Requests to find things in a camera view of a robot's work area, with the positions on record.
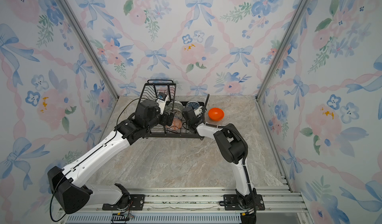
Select orange plastic bowl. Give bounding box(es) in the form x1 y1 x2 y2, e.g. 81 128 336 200
208 108 225 122

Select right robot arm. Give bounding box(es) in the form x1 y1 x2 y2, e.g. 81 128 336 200
183 107 256 211

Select red geometric pattern bowl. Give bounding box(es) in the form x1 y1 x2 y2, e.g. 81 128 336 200
169 117 182 131

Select blue triangle pattern bowl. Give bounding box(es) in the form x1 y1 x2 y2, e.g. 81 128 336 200
185 101 201 111

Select aluminium corner post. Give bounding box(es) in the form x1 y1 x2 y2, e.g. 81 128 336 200
56 0 119 100
256 0 310 102

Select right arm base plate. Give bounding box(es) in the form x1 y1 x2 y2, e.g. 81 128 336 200
219 194 266 212

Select right aluminium corner post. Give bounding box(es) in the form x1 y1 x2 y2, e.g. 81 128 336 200
256 0 310 102

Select left aluminium corner post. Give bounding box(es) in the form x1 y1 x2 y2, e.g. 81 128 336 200
56 0 119 100

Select aluminium mounting rail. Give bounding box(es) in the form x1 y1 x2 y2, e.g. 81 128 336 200
56 185 313 224

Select black wire dish rack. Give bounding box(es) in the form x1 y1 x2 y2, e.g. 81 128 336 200
134 79 210 140

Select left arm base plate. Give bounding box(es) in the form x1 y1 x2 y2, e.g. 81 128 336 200
102 194 146 211

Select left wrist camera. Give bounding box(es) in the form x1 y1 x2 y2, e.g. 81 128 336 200
156 92 169 115

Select green geometric pattern bowl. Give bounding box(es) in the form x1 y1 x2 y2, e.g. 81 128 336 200
164 102 175 114

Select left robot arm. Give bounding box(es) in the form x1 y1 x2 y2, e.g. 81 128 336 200
47 93 174 214

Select brown white pattern bowl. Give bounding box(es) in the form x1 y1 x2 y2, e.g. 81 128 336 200
174 101 184 115

